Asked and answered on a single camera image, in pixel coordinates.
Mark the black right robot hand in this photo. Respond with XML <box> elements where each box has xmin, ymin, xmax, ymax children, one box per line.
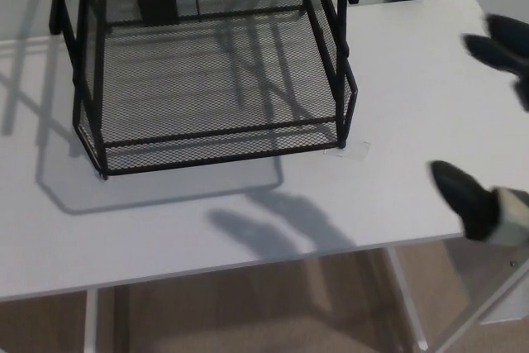
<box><xmin>429</xmin><ymin>13</ymin><xmax>529</xmax><ymax>242</ymax></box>

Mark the black mesh file tray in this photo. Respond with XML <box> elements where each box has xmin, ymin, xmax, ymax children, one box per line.
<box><xmin>73</xmin><ymin>0</ymin><xmax>358</xmax><ymax>181</ymax></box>

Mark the white desk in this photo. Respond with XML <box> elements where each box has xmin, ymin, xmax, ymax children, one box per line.
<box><xmin>0</xmin><ymin>0</ymin><xmax>529</xmax><ymax>353</ymax></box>

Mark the clear tape piece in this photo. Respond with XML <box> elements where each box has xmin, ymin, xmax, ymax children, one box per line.
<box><xmin>323</xmin><ymin>141</ymin><xmax>372</xmax><ymax>161</ymax></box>

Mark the black clamp left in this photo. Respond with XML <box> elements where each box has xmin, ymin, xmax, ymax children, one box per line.
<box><xmin>137</xmin><ymin>0</ymin><xmax>179</xmax><ymax>26</ymax></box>

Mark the black metal file rack frame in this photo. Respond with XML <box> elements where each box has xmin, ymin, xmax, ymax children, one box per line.
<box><xmin>41</xmin><ymin>0</ymin><xmax>361</xmax><ymax>181</ymax></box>

